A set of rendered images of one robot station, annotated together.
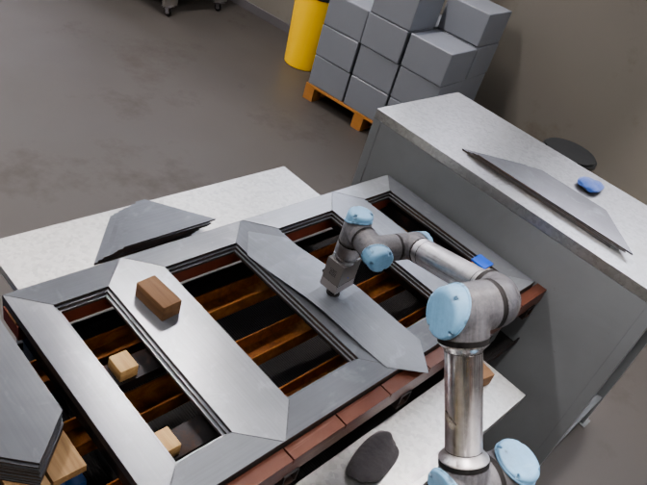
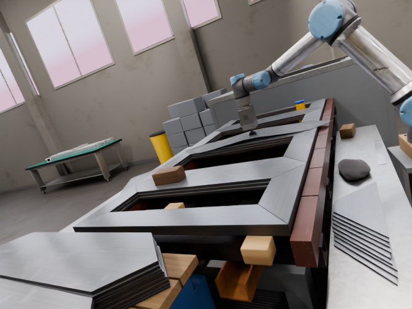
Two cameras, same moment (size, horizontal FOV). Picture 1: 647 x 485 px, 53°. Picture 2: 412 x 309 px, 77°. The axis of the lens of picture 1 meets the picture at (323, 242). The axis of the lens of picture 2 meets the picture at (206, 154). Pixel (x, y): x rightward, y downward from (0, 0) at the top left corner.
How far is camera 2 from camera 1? 1.03 m
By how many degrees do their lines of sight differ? 22
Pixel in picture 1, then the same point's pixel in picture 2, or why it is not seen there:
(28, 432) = (134, 254)
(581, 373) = (381, 117)
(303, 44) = (165, 153)
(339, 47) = (178, 139)
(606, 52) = not seen: hidden behind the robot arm
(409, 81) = (210, 129)
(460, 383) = (368, 43)
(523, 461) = not seen: outside the picture
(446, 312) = (326, 13)
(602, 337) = (374, 91)
